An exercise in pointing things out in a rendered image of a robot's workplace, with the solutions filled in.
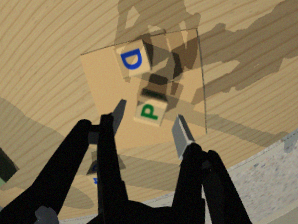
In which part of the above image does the tan mat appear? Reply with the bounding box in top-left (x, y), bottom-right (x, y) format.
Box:
top-left (80, 29), bottom-right (206, 150)

